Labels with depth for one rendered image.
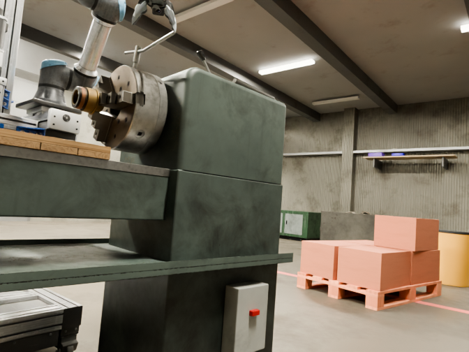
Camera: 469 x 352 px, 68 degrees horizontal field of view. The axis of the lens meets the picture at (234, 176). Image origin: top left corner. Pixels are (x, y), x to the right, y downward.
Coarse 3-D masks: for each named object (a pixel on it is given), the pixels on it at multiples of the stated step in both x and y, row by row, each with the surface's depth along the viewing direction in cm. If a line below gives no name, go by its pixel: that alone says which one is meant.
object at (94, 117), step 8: (96, 112) 124; (104, 112) 129; (96, 120) 126; (104, 120) 127; (112, 120) 129; (96, 128) 127; (104, 128) 129; (96, 136) 129; (104, 136) 130; (104, 144) 133
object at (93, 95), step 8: (80, 88) 118; (88, 88) 120; (72, 96) 122; (80, 96) 117; (88, 96) 119; (96, 96) 121; (72, 104) 121; (80, 104) 118; (88, 104) 119; (96, 104) 121; (88, 112) 125
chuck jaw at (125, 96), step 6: (102, 96) 120; (108, 96) 121; (114, 96) 120; (120, 96) 119; (126, 96) 118; (132, 96) 120; (138, 96) 120; (102, 102) 120; (108, 102) 120; (114, 102) 120; (120, 102) 118; (126, 102) 118; (132, 102) 120; (138, 102) 120; (114, 108) 125; (120, 108) 125
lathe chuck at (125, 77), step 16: (112, 80) 134; (128, 80) 124; (144, 80) 123; (144, 96) 121; (112, 112) 134; (128, 112) 122; (144, 112) 121; (112, 128) 129; (128, 128) 120; (144, 128) 123; (112, 144) 128; (128, 144) 125; (144, 144) 128
